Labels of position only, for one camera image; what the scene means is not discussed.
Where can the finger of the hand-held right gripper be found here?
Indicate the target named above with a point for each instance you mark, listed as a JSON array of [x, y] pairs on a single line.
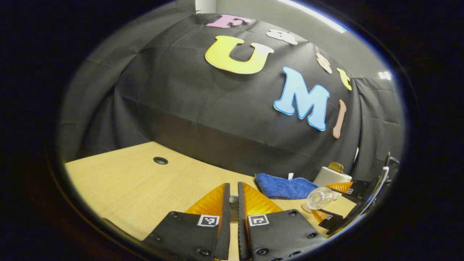
[[357, 186], [331, 219]]

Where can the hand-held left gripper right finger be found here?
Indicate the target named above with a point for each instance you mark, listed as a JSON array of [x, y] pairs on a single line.
[[242, 224]]

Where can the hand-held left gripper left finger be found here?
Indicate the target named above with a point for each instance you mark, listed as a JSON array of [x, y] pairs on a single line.
[[225, 224]]

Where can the clear water bottle pink label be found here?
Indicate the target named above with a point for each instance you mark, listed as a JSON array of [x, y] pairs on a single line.
[[319, 198]]

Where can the white teacup lid blue pattern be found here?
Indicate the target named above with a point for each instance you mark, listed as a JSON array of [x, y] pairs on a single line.
[[233, 198]]

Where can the white toaster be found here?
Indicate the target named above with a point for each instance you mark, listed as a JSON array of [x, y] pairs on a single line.
[[331, 177]]

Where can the brown bread slices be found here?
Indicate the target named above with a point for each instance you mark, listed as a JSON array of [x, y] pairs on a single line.
[[336, 167]]

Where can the blue folded towel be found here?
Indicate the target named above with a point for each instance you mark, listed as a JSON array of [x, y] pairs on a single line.
[[282, 186]]

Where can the small ceiling light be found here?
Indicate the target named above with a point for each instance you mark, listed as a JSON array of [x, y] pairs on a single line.
[[385, 75]]

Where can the black backdrop cloth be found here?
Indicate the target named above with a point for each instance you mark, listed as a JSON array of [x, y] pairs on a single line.
[[181, 101]]

